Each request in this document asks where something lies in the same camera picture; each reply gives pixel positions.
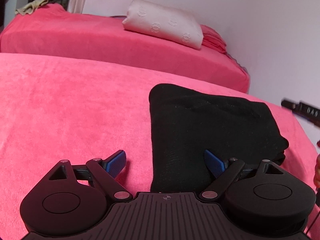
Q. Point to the black pants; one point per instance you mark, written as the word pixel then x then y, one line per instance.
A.
pixel 185 124

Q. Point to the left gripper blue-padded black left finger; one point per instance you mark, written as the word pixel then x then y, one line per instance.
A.
pixel 71 199

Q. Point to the cream embossed pillow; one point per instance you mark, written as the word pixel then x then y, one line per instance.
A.
pixel 163 22

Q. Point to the folded pink blanket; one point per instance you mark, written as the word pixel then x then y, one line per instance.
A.
pixel 213 40

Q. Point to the far bed with pink cover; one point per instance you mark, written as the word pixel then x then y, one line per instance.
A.
pixel 51 30

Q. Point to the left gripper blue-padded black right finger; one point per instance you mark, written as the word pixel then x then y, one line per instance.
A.
pixel 259 194

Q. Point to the beige cloth on far bed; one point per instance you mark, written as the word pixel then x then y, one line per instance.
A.
pixel 31 7

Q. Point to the person's hand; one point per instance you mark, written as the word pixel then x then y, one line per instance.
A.
pixel 316 178

